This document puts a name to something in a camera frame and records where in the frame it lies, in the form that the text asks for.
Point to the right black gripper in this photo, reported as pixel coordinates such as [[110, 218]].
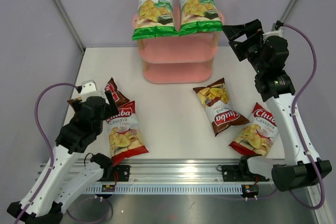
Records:
[[253, 30]]

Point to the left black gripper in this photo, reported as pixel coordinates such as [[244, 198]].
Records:
[[110, 109]]

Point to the green chips bag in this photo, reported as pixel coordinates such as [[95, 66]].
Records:
[[199, 16], [155, 19]]

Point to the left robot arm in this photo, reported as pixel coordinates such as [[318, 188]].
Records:
[[49, 199]]

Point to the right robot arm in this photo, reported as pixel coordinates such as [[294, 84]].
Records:
[[267, 53]]

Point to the brown chips bag left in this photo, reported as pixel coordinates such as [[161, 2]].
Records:
[[118, 97]]

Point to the brown chips bag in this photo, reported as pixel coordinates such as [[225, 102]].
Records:
[[217, 105], [118, 97]]

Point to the red chips bag left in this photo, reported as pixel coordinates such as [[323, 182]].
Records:
[[124, 134]]

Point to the red chips bag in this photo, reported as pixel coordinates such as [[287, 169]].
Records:
[[259, 135], [124, 134]]

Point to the pink three-tier shelf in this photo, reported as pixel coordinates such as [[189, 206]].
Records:
[[185, 59]]

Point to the brown chips bag right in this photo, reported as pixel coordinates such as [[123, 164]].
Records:
[[217, 105]]

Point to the red chips bag right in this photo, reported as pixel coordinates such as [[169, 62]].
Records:
[[259, 135]]

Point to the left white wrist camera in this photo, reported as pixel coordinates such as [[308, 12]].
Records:
[[89, 89]]

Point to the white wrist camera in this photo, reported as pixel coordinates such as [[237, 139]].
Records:
[[89, 89], [277, 30]]

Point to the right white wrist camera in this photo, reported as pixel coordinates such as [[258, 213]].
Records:
[[277, 30]]

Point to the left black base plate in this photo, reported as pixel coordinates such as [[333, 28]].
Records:
[[119, 173]]

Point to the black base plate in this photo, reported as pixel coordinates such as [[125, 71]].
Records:
[[232, 173], [119, 173]]

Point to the aluminium mounting rail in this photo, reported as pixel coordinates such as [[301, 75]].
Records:
[[175, 171]]

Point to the white slotted cable duct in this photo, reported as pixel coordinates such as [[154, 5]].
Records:
[[178, 189]]

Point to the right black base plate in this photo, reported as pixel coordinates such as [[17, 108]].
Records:
[[232, 173]]

